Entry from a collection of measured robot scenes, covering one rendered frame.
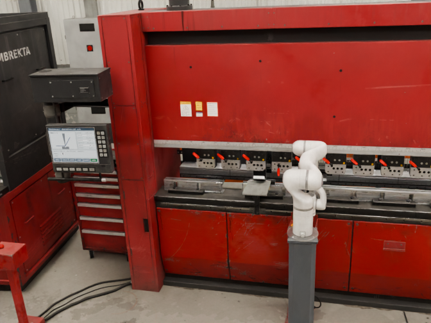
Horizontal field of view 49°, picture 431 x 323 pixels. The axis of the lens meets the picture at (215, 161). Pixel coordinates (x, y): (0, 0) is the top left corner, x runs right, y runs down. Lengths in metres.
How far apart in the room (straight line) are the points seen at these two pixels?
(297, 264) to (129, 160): 1.54
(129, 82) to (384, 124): 1.85
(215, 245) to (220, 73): 1.41
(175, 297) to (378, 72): 2.41
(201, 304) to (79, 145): 1.64
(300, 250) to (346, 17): 1.55
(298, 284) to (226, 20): 1.85
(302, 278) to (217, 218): 1.04
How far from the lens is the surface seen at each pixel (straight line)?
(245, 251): 3.90
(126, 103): 3.58
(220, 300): 4.09
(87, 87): 3.32
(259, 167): 3.66
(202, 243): 3.95
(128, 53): 3.49
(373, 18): 3.37
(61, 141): 3.49
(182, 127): 3.70
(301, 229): 2.90
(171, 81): 3.63
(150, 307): 4.09
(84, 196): 4.47
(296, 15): 3.37
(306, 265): 3.01
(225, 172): 4.04
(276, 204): 3.65
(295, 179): 2.77
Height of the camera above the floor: 2.47
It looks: 21 degrees down
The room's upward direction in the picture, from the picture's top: 3 degrees counter-clockwise
